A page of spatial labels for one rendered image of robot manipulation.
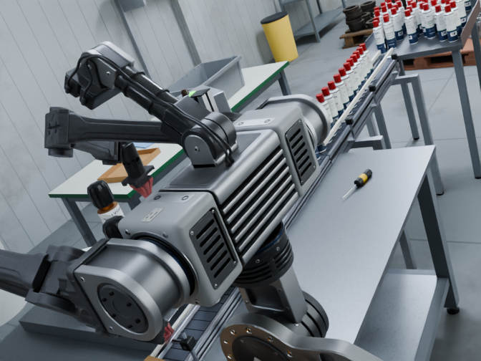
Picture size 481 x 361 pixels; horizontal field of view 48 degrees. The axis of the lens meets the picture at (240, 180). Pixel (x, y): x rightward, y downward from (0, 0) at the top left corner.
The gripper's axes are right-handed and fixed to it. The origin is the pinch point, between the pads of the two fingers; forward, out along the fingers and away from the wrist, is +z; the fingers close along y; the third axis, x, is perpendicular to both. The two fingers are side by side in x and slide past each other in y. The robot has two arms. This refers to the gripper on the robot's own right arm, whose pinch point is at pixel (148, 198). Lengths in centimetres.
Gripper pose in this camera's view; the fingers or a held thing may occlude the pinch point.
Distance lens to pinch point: 177.3
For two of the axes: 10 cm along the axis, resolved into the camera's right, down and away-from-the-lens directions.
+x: 8.5, -0.5, -5.3
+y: -4.3, 5.3, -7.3
